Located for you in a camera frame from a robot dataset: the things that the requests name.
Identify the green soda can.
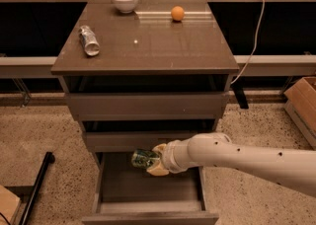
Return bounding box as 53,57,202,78
131,149,160,169

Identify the grey top drawer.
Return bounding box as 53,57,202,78
65,92,228,121

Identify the black table leg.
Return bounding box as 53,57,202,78
231,81,249,110

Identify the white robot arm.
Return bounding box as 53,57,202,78
147,132,316,196

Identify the black metal bar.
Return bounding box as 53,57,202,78
19,152,55,225

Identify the silver crushed can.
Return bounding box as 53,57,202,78
79,26,100,57

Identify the grey three-drawer cabinet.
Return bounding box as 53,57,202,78
50,0,240,225

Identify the open grey bottom drawer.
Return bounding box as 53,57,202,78
82,152,219,225

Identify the grey middle drawer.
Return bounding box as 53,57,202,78
81,129,217,153

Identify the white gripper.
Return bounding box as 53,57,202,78
146,141,181,177

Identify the wooden box right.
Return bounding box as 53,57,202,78
284,77,316,149

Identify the white ceramic bowl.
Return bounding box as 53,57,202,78
112,0,138,14

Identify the orange ball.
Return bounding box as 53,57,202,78
171,6,185,22

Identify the white cable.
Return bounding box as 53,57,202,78
229,0,267,86

